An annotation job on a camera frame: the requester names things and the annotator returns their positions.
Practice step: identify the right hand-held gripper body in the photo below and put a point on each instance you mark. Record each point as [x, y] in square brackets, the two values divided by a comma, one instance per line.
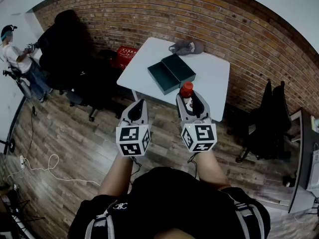
[199, 136]

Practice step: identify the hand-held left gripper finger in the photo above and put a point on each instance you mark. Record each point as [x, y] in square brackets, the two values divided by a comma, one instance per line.
[126, 113]
[145, 114]

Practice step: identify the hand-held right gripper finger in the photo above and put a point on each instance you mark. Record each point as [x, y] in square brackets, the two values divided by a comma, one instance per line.
[205, 107]
[180, 108]

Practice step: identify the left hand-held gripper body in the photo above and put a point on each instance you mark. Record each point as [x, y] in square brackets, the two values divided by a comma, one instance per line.
[133, 138]

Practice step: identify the red-capped bottle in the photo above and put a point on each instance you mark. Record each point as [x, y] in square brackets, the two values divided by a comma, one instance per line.
[187, 89]

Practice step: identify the dark green box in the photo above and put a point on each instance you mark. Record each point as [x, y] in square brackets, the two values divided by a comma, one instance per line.
[177, 70]

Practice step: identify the person's left forearm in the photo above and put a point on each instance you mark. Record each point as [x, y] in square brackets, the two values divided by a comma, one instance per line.
[117, 173]

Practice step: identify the person's right forearm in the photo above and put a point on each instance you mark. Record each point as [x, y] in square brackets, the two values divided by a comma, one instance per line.
[211, 170]

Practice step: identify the red plastic crate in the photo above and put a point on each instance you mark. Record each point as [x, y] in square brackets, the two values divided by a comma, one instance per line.
[124, 56]

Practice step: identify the black mesh office chair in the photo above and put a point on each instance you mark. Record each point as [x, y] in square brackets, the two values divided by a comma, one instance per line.
[99, 83]

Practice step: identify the black chair with hung jacket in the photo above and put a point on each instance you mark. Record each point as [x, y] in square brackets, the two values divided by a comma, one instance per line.
[264, 123]

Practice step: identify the grey baseball cap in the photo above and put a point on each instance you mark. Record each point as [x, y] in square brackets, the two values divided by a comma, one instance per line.
[189, 47]

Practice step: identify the person's black shirt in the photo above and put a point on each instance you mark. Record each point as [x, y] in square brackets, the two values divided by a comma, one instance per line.
[169, 203]

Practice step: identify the large black office chair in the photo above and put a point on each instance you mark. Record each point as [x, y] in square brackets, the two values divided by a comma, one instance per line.
[62, 51]

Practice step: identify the dark grey desk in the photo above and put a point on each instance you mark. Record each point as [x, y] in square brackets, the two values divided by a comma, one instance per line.
[302, 158]

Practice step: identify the white power strip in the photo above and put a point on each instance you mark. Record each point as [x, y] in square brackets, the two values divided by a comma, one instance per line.
[22, 161]

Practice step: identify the black tripod stand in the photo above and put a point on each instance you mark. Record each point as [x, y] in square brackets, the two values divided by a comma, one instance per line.
[12, 208]

